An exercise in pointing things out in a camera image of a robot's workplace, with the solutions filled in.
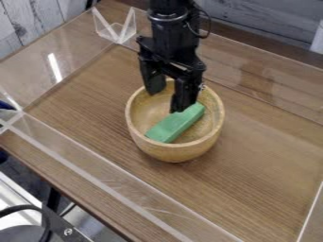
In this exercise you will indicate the clear acrylic corner bracket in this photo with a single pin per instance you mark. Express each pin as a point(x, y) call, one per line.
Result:
point(115, 32)

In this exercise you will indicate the black table leg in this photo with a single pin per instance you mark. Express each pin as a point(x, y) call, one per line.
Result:
point(54, 199)

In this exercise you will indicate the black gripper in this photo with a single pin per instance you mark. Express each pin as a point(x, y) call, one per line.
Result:
point(169, 55)

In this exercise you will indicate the clear acrylic enclosure wall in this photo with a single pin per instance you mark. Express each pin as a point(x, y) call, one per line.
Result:
point(251, 190)

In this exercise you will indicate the green rectangular block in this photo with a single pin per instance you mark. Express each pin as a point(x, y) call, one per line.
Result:
point(170, 128)

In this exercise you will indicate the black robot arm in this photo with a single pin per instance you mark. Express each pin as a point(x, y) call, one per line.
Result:
point(175, 6)

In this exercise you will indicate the brown wooden bowl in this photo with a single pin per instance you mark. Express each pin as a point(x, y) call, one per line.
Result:
point(147, 109)

